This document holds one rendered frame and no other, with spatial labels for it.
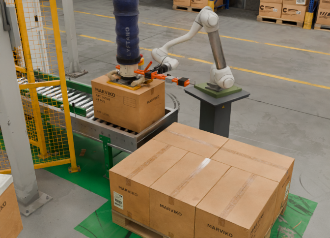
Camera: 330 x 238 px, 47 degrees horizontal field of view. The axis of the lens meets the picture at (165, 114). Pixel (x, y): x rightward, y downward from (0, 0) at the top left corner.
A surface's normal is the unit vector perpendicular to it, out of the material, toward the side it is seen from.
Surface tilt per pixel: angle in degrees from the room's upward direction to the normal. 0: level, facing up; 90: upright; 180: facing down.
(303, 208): 0
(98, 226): 0
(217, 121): 90
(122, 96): 90
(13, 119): 89
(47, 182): 0
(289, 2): 94
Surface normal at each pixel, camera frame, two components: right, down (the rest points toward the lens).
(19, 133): 0.84, 0.25
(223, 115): 0.58, 0.36
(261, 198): 0.00, -0.89
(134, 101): -0.58, 0.36
